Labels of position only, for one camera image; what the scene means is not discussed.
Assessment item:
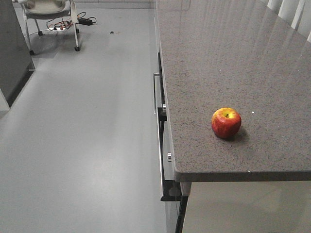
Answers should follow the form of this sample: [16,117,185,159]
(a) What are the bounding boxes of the red yellow apple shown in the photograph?
[211,107,242,139]

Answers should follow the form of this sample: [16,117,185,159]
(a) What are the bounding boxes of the silver oven knob lower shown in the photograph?
[167,152,172,162]

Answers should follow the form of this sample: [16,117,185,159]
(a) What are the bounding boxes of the silver drawer handle bar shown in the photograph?
[153,72,160,114]

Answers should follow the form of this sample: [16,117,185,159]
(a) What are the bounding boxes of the orange floor cables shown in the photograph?
[46,12,97,32]

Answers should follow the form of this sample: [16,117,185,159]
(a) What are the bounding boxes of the black power adapter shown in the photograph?
[78,18,94,26]

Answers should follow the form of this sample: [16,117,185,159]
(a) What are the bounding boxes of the white rolling chair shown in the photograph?
[17,0,80,55]

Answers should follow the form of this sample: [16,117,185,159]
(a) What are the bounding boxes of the dark grey fridge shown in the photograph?
[0,0,35,111]

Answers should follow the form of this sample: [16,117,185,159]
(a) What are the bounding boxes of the grey stone kitchen counter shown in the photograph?
[153,0,311,233]

